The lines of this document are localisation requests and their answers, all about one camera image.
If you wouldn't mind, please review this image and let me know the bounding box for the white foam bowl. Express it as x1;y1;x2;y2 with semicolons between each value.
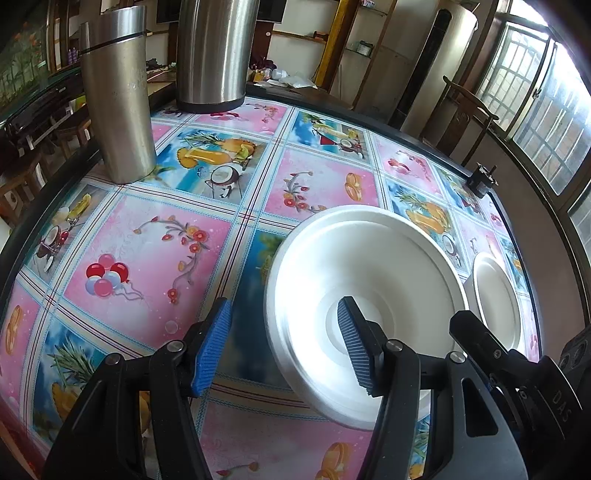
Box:
264;205;468;430
464;252;521;350

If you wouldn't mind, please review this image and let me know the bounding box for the red glass plate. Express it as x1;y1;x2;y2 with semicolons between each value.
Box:
1;397;45;479

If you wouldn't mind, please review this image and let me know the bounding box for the colourful printed tablecloth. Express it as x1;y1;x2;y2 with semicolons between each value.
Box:
1;97;540;479

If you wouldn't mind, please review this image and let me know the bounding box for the small black table clamp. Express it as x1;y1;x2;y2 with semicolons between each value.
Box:
466;164;498;199

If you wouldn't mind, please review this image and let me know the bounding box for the dark wooden chair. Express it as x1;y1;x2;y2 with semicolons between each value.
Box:
421;76;499;167

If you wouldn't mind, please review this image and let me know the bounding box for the green mahjong table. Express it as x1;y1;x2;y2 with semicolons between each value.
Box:
1;65;84;150

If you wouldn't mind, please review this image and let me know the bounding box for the standing air conditioner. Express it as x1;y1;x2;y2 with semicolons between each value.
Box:
388;1;477;138

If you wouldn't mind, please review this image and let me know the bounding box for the slim steel thermos flask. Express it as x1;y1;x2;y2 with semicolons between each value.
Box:
80;5;156;184

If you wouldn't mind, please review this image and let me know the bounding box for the large steel thermos jug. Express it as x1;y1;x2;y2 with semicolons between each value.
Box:
176;0;259;114

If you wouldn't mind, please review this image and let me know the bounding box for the floral wall painting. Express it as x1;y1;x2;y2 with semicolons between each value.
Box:
1;1;48;110

